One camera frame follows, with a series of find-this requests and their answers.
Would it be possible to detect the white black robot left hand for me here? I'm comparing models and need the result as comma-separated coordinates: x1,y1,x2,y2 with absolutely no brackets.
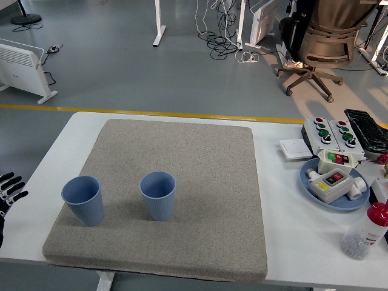
0,172,29,249

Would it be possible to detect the blue ribbed cup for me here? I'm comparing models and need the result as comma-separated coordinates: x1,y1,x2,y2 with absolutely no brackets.
61,175,105,227
139,171,177,222

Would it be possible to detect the white panel heater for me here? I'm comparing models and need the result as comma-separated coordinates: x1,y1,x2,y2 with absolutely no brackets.
244,0,279,49
0,38,58,105

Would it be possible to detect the white table leg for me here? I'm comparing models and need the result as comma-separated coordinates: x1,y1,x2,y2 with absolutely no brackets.
96,270,115,291

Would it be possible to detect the black round stand base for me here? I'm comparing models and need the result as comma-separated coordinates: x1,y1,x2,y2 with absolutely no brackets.
10,0,42,25

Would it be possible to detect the grey-brown mat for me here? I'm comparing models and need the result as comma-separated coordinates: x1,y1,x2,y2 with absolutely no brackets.
42,118,268,283

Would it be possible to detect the white desk leg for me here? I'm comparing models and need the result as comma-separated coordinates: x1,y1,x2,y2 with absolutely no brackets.
152,0,167,48
235,0,246,51
358,0,388,76

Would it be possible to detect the blue plate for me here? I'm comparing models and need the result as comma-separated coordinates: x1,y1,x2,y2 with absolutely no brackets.
299,157,370,212

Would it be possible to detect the grey four-button control box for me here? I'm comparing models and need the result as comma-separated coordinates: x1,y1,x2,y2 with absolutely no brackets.
327,119,366,161
304,116,341,157

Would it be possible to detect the person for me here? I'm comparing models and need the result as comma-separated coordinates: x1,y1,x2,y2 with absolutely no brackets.
278,0,316,69

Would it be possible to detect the white pipe fitting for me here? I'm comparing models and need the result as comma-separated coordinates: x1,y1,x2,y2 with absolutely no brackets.
347,176,368,201

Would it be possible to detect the beige office chair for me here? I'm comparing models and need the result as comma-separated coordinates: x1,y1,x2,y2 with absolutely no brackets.
276,0,380,103

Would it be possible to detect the clear bottle red lid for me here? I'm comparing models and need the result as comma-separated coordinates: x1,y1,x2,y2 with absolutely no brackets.
339,201,388,261

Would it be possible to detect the black plastic tray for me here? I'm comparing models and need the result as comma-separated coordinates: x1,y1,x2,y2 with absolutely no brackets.
344,108,388,154

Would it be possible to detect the black cable bundle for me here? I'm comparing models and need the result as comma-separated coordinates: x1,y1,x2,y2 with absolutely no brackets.
198,0,243,60

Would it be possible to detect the white wall switch plate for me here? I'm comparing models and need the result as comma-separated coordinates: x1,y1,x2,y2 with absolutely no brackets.
278,138,313,161

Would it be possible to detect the white green-red switch box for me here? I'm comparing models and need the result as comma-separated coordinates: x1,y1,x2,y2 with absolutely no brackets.
317,149,360,175

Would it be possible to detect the white red-black switch box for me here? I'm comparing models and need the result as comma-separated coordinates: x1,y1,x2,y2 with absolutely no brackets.
306,168,355,204

